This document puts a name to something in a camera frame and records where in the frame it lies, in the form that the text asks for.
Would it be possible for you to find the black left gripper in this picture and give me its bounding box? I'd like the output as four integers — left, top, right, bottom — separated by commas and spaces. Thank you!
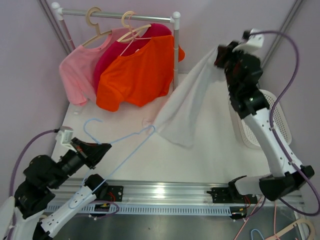
49, 136, 112, 189

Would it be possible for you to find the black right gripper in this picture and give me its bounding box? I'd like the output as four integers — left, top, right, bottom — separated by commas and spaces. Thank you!
213, 42, 250, 95

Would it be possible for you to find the light blue wire hanger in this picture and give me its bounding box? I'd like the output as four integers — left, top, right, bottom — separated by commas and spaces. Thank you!
67, 124, 156, 210

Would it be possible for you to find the white t shirt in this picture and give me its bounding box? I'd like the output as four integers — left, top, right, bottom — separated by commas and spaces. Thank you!
152, 47, 223, 148

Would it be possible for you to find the orange t shirt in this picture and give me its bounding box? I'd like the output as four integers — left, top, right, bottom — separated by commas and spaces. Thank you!
96, 35, 175, 112

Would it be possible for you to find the pink t shirt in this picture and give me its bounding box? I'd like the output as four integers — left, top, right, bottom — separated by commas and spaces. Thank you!
59, 27, 128, 106

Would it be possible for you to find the magenta t shirt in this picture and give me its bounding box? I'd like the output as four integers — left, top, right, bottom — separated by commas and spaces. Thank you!
93, 23, 172, 93

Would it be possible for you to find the beige hanger of magenta shirt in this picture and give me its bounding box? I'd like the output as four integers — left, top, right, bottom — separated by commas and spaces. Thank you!
117, 10, 152, 43

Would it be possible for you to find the beige hanger of pink shirt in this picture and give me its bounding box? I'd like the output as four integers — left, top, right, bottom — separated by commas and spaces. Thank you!
82, 6, 112, 47

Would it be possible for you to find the pink wire hanger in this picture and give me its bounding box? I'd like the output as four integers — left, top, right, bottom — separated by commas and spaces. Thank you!
119, 37, 152, 56

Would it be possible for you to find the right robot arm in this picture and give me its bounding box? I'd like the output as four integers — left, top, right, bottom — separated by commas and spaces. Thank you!
214, 41, 315, 203

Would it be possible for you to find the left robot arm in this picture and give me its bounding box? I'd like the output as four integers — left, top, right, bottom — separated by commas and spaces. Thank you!
0, 138, 112, 240

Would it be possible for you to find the beige hanger on floor right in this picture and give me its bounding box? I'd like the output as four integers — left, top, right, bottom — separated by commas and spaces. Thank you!
267, 218, 316, 240

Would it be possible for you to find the blue hanger on floor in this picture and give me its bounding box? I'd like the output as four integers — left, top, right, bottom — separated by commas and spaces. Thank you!
250, 228, 265, 240

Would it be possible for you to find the pink hanger on floor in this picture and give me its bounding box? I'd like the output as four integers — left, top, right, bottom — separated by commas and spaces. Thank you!
233, 197, 278, 240

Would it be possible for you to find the white perforated laundry basket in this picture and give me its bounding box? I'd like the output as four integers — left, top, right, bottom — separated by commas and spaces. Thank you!
229, 89, 292, 150

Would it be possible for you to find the metal clothes rack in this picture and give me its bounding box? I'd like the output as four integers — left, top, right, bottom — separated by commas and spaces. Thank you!
50, 1, 182, 116

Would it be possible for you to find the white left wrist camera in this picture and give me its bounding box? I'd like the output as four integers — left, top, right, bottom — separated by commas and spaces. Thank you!
55, 126, 76, 152

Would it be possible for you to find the aluminium mounting rail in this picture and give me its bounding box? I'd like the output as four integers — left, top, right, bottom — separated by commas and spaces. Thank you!
49, 178, 303, 205

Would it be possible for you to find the white slotted cable duct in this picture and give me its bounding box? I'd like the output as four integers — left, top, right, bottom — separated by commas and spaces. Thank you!
41, 203, 248, 217

